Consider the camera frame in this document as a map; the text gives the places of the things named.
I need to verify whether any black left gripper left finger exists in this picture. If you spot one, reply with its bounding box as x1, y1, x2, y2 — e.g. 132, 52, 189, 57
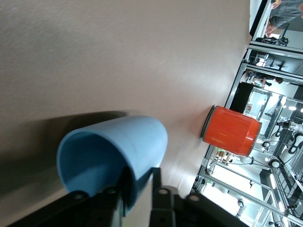
7, 165, 134, 227

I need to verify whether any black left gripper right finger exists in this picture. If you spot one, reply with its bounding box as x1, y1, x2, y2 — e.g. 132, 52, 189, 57
149, 166, 251, 227

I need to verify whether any light blue plastic cup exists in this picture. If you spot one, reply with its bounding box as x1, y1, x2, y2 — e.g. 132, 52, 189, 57
56, 115, 169, 217

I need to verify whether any large orange can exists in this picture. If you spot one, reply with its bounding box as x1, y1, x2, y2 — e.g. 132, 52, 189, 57
200, 105, 263, 157

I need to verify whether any black flat panel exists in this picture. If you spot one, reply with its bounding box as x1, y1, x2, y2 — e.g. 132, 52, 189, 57
231, 81, 254, 114

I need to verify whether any brown table mat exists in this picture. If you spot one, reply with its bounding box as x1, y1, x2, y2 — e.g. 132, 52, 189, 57
0, 0, 253, 227

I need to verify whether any person in dark shirt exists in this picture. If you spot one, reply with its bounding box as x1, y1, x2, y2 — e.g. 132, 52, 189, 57
259, 75, 284, 87

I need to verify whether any person in grey shirt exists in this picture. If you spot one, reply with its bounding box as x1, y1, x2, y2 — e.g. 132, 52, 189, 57
265, 0, 303, 36

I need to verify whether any aluminium frame structure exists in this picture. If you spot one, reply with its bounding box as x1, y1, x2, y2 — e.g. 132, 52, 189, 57
191, 40, 303, 227

